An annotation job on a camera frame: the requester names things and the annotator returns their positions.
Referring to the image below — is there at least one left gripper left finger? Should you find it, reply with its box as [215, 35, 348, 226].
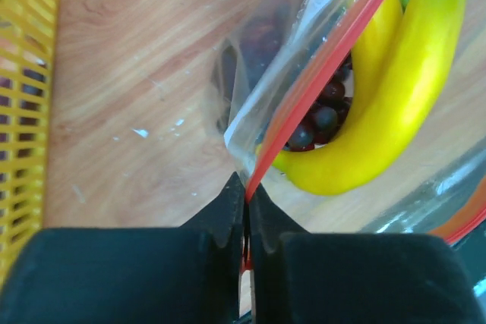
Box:
[1, 175, 245, 323]

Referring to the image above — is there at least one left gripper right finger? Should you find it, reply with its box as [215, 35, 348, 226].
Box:
[248, 187, 482, 323]

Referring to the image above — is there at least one dark grape bunch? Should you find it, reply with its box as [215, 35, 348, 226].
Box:
[283, 54, 352, 152]

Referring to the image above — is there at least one clear zip top bag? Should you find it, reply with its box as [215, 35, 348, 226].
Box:
[204, 0, 485, 245]

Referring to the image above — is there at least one yellow banana bunch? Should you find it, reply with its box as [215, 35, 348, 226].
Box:
[248, 0, 466, 195]

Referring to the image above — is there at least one dark red plum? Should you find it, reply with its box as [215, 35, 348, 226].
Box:
[222, 16, 282, 78]

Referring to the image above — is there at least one yellow plastic basket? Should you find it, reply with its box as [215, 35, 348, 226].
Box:
[1, 0, 59, 279]

